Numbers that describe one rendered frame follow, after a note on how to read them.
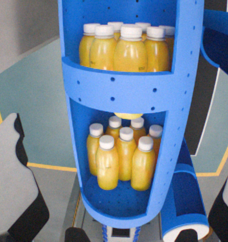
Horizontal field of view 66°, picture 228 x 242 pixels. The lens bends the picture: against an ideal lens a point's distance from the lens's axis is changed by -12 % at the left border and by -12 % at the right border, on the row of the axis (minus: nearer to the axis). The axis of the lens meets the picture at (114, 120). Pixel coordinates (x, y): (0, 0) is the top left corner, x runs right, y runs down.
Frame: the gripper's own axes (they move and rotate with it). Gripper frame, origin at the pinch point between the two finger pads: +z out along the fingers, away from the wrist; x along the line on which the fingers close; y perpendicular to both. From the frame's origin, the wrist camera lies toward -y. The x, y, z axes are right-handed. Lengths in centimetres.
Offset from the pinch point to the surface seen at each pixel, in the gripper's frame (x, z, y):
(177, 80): 8.0, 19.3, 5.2
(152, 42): 4.9, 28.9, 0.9
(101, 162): -6.2, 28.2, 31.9
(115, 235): -3, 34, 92
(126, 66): -0.2, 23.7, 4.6
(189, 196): 49, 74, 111
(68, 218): -33, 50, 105
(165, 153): 8.2, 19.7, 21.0
